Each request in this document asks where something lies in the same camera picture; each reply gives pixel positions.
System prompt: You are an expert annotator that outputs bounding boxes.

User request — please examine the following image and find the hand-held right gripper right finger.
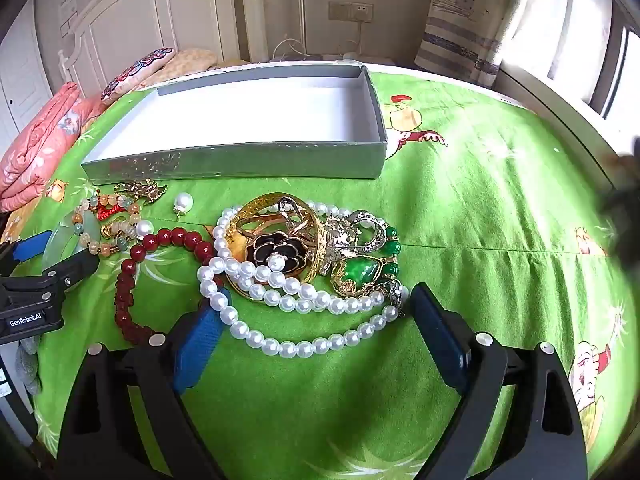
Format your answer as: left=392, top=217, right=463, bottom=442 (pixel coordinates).
left=409, top=282, right=588, bottom=480

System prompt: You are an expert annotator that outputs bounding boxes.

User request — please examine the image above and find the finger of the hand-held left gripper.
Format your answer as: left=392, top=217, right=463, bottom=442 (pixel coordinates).
left=42, top=247, right=99, bottom=293
left=0, top=230, right=55, bottom=276

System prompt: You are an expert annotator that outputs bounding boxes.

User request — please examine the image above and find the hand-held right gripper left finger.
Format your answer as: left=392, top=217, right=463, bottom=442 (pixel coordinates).
left=55, top=287, right=233, bottom=480

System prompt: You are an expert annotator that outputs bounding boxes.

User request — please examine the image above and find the pale green jade disc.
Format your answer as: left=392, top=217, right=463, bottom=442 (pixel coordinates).
left=42, top=210, right=98, bottom=271

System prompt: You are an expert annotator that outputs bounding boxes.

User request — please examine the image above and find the multicoloured bead bracelet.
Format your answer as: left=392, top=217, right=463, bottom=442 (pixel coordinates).
left=72, top=195, right=143, bottom=256

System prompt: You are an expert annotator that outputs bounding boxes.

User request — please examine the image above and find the white pearl necklace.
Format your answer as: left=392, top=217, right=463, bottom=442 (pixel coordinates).
left=196, top=200, right=406, bottom=359

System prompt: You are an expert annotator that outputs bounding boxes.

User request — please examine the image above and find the green bead bracelet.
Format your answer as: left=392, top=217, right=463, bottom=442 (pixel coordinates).
left=330, top=227, right=403, bottom=301

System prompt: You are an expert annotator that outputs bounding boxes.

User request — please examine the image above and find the dark red bead bracelet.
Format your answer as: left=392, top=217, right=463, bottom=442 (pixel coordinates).
left=114, top=227, right=226, bottom=346

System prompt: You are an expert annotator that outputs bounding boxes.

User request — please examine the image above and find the black flower brooch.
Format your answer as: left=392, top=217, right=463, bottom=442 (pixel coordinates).
left=245, top=232, right=307, bottom=273

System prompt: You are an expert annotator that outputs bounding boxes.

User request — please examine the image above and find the rose gold ring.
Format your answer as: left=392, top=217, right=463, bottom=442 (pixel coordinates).
left=235, top=212, right=301, bottom=241

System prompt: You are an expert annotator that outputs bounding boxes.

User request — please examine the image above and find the silver leaf brooch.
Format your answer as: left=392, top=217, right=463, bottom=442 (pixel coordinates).
left=277, top=196, right=388, bottom=275

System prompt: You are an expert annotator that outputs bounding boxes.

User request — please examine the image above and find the gold bangle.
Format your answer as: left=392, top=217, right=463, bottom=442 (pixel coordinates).
left=223, top=192, right=328, bottom=303

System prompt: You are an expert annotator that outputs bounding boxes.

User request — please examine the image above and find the grey cardboard box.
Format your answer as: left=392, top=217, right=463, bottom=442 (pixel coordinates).
left=80, top=61, right=388, bottom=186

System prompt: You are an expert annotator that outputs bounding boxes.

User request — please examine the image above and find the gold brooch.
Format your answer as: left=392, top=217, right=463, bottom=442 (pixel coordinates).
left=114, top=178, right=168, bottom=206

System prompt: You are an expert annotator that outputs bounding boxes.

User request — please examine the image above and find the pink floral quilt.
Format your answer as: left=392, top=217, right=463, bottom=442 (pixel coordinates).
left=0, top=81, right=108, bottom=213

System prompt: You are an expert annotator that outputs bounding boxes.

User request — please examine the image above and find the green printed bedsheet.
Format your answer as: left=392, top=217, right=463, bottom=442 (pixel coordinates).
left=0, top=67, right=628, bottom=480

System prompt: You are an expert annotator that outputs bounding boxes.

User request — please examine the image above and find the white wardrobe door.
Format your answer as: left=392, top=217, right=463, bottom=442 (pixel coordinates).
left=0, top=25, right=51, bottom=156

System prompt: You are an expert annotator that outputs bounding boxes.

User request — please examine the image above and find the embroidered pillow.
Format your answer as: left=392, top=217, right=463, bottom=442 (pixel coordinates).
left=100, top=47, right=176, bottom=103

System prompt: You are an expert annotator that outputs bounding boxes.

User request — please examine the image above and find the beige pillow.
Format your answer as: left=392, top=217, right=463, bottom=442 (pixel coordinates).
left=145, top=47, right=221, bottom=88

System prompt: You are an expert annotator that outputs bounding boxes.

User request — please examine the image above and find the white wooden headboard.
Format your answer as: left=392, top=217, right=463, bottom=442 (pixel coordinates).
left=57, top=0, right=268, bottom=96

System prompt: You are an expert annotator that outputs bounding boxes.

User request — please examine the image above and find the printed curtain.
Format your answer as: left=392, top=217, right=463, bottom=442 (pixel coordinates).
left=414, top=0, right=531, bottom=88

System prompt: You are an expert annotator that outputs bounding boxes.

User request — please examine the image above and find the sheer white curtain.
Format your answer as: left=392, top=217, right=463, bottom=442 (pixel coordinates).
left=500, top=0, right=616, bottom=111

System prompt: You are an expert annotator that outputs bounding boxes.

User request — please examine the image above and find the white pole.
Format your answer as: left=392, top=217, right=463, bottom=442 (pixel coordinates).
left=297, top=0, right=308, bottom=56

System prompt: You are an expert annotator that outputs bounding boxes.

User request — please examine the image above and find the white cable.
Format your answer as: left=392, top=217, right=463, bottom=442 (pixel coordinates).
left=272, top=20, right=366, bottom=61

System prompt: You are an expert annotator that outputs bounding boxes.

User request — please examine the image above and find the wall socket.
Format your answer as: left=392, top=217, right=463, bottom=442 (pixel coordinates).
left=327, top=1, right=375, bottom=23

